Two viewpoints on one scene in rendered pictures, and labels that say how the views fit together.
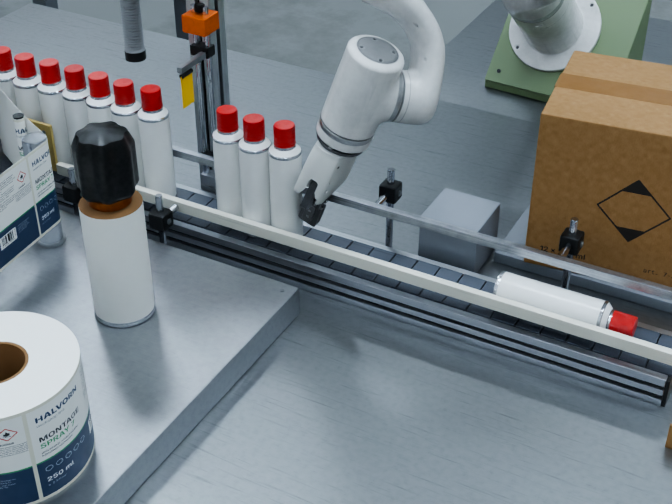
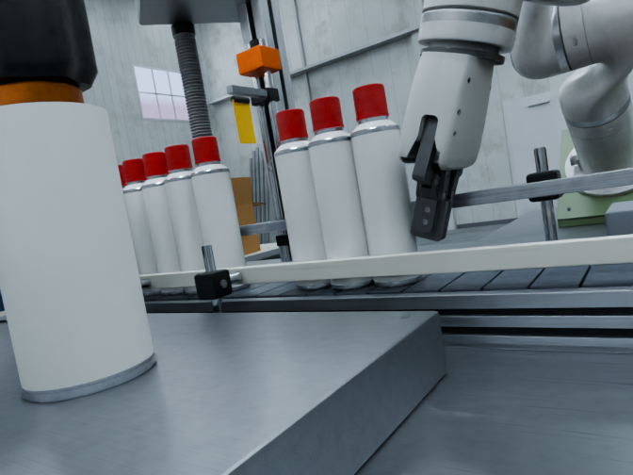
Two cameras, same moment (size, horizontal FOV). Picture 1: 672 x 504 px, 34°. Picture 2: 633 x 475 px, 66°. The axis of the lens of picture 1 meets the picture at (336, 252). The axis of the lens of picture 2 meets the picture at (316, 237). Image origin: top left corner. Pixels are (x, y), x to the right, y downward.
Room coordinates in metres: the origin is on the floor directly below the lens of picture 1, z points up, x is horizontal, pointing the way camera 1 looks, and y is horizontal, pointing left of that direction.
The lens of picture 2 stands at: (0.98, 0.09, 0.98)
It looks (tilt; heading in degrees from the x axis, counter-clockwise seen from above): 4 degrees down; 7
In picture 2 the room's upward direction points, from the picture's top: 10 degrees counter-clockwise
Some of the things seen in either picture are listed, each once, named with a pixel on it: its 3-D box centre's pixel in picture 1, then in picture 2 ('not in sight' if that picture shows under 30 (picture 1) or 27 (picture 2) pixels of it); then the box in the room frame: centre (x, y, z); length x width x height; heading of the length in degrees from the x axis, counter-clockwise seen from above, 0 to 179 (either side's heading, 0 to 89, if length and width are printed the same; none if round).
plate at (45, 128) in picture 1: (31, 142); not in sight; (1.70, 0.53, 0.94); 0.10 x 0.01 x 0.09; 62
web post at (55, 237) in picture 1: (43, 190); not in sight; (1.48, 0.46, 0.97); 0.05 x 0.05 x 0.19
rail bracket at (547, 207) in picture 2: (384, 219); (547, 228); (1.50, -0.08, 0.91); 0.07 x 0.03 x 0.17; 152
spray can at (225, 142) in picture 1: (230, 166); (303, 199); (1.55, 0.17, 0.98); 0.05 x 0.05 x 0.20
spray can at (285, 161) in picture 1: (285, 182); (382, 186); (1.50, 0.08, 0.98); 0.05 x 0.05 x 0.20
